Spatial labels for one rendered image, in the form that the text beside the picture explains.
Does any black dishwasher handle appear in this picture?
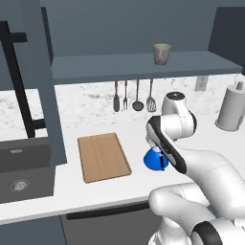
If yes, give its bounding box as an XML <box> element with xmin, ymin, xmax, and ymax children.
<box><xmin>65</xmin><ymin>201</ymin><xmax>151</xmax><ymax>221</ymax></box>

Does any grey dishwasher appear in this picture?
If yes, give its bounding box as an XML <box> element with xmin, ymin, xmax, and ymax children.
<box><xmin>59</xmin><ymin>200</ymin><xmax>165</xmax><ymax>245</ymax></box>

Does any dark blue open cabinet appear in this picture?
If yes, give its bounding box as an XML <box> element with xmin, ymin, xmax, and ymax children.
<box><xmin>39</xmin><ymin>0</ymin><xmax>245</xmax><ymax>86</ymax></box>

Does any white wall outlet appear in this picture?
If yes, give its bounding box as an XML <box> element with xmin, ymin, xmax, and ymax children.
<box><xmin>194</xmin><ymin>76</ymin><xmax>210</xmax><ymax>93</ymax></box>

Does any blue kettle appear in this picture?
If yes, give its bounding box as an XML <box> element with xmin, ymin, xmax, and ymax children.
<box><xmin>143</xmin><ymin>145</ymin><xmax>170</xmax><ymax>172</ymax></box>

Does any hanging metal fork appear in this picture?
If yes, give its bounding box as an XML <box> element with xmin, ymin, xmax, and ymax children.
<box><xmin>122</xmin><ymin>79</ymin><xmax>129</xmax><ymax>111</ymax></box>

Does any hanging metal ladle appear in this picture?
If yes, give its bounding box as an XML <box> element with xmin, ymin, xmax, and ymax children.
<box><xmin>131</xmin><ymin>78</ymin><xmax>145</xmax><ymax>112</ymax></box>

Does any hanging dark spatula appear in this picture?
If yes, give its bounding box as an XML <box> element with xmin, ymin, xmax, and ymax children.
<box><xmin>113</xmin><ymin>80</ymin><xmax>121</xmax><ymax>113</ymax></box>

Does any dark blue wall cabinet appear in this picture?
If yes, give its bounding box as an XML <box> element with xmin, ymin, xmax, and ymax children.
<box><xmin>0</xmin><ymin>0</ymin><xmax>34</xmax><ymax>92</ymax></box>

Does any hanging slotted turner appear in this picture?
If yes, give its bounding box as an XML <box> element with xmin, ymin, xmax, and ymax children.
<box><xmin>145</xmin><ymin>78</ymin><xmax>158</xmax><ymax>114</ymax></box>

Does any dark grey sink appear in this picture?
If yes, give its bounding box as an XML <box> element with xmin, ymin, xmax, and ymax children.
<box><xmin>0</xmin><ymin>136</ymin><xmax>57</xmax><ymax>206</ymax></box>

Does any wooden tray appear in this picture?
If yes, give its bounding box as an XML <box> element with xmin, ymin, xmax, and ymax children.
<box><xmin>77</xmin><ymin>132</ymin><xmax>133</xmax><ymax>185</ymax></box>

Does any dark blue cabinet door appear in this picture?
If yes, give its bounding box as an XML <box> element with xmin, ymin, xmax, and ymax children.
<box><xmin>207</xmin><ymin>6</ymin><xmax>245</xmax><ymax>77</ymax></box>
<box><xmin>18</xmin><ymin>0</ymin><xmax>68</xmax><ymax>167</ymax></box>

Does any beige mug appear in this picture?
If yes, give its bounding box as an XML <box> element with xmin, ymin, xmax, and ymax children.
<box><xmin>152</xmin><ymin>43</ymin><xmax>172</xmax><ymax>66</ymax></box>

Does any dark blue base cupboard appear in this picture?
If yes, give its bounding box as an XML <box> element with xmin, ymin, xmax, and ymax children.
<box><xmin>0</xmin><ymin>214</ymin><xmax>67</xmax><ymax>245</ymax></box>

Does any black tap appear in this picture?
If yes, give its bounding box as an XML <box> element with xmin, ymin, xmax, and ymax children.
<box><xmin>0</xmin><ymin>20</ymin><xmax>48</xmax><ymax>140</ymax></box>

